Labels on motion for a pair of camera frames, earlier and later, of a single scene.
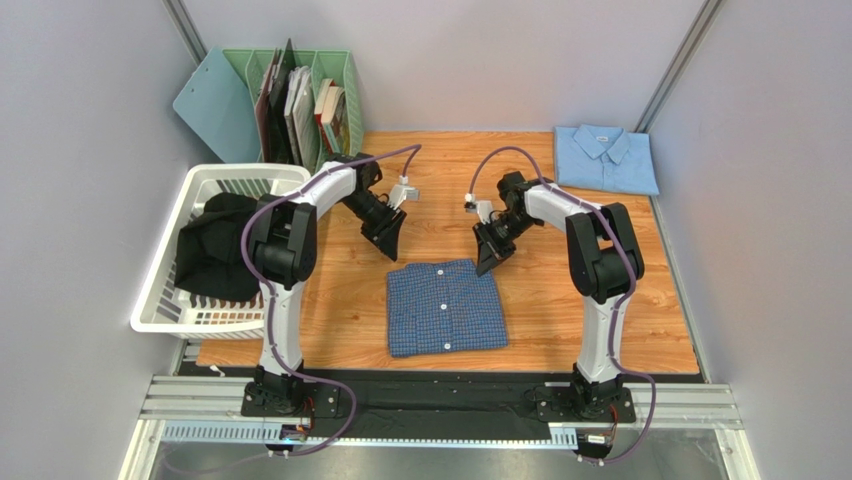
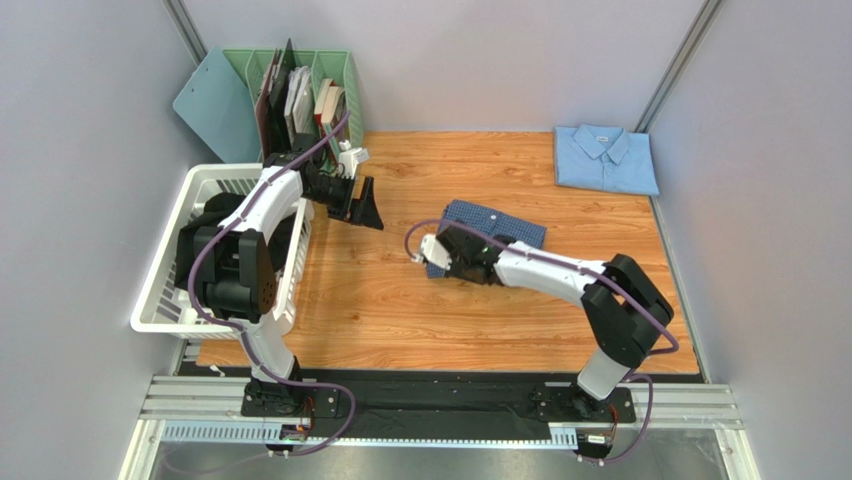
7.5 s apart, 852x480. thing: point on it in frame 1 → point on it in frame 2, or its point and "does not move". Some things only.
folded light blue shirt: x=605 y=159 does not move
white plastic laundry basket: x=165 y=308 does not move
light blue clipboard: x=217 y=107 does not move
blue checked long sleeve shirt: x=443 y=308 → x=526 y=232
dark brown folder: x=270 y=107 does not move
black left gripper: x=386 y=232 → x=364 y=210
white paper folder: x=301 y=115 does not move
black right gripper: x=494 y=236 → x=450 y=241
